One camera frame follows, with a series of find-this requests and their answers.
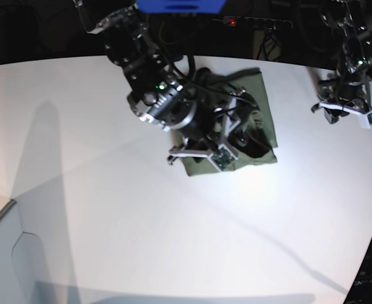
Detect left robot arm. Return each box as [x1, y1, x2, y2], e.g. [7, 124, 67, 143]
[311, 1, 372, 129]

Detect tangled background cables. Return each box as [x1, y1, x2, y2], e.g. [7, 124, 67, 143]
[255, 28, 285, 61]

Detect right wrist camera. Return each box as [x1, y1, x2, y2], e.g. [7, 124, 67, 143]
[208, 144, 238, 172]

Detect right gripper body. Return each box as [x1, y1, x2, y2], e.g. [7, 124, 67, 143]
[167, 88, 246, 172]

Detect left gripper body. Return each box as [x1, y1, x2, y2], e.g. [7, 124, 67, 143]
[311, 94, 372, 121]

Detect blue box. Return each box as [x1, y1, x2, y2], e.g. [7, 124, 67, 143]
[136, 0, 226, 14]

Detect olive green t-shirt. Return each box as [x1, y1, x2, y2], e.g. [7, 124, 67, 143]
[170, 68, 277, 177]

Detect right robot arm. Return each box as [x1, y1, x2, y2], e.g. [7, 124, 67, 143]
[75, 1, 256, 172]

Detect black power strip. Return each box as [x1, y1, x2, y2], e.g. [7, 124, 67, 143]
[212, 16, 293, 30]

